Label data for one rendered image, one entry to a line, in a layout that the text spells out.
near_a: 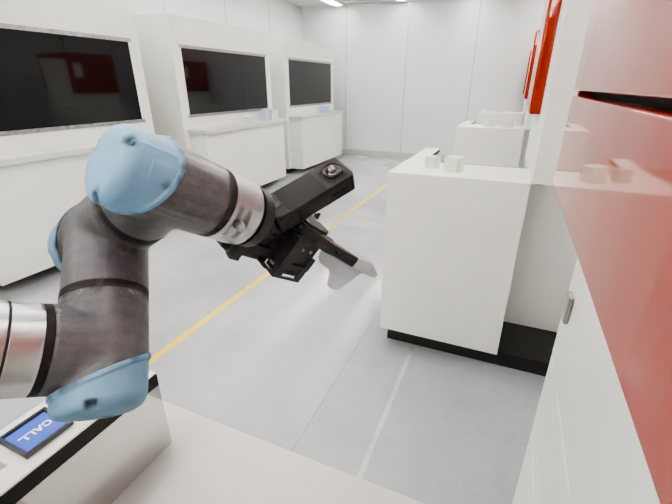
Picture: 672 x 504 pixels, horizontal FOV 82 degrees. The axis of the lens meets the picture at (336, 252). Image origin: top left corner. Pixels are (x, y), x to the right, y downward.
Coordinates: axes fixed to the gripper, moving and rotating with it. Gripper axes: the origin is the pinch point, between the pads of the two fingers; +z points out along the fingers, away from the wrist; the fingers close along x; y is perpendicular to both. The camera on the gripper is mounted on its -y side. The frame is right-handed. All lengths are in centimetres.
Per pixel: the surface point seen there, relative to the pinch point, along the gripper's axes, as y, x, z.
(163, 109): 68, -403, 154
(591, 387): -6.7, 34.3, -2.6
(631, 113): -20.9, 26.2, -24.4
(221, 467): 37.5, 9.8, -4.4
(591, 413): -4.9, 35.7, -3.7
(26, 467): 37.7, 3.5, -28.1
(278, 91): -26, -497, 330
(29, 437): 38.3, -0.6, -27.2
